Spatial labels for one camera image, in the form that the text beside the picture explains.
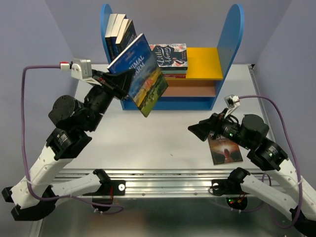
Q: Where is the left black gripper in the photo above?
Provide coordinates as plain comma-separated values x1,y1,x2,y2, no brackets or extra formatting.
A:
84,67,137,131

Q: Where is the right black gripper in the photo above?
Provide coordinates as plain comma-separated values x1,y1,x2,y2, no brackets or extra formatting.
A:
187,107,252,150

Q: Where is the Animal Farm landscape book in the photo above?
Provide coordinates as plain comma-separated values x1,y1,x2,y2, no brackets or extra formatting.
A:
107,33,168,117

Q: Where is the Three Days to See book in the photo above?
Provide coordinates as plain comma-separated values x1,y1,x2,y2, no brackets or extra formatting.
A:
208,133,243,165

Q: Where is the Jane Eyre blue book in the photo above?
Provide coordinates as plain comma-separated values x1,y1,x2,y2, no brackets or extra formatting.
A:
110,14,126,60

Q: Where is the A Tale of Two Cities book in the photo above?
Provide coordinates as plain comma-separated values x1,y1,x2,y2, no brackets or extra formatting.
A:
105,14,117,63

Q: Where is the Nineteen Eighty-Four blue book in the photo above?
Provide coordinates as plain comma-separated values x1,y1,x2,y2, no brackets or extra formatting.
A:
116,19,137,54

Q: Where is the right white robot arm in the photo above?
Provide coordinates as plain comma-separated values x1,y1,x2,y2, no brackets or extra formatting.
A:
188,113,316,237

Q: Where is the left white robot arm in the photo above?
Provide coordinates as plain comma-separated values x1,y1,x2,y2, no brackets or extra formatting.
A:
1,69,135,221

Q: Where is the teal book in stack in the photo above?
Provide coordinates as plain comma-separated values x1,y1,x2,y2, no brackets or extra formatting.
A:
161,68,187,75

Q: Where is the red book in stack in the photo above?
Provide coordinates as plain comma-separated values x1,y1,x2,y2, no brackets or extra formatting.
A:
163,74,186,79

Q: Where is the Little Women floral book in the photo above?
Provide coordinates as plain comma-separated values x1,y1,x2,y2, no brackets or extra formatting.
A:
150,43,188,71

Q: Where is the blue wooden bookshelf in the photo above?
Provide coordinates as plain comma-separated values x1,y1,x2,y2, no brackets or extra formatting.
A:
101,4,244,111

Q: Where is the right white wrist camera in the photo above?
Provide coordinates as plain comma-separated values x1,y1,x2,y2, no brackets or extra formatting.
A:
224,95,240,117

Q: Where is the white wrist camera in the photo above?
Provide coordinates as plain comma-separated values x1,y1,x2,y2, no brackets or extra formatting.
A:
224,95,240,117
59,58,101,85

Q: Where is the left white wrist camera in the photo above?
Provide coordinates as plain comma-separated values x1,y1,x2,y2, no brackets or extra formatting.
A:
59,58,101,85

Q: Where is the aluminium mounting rail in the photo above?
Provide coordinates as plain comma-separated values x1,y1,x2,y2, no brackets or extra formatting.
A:
41,168,272,198

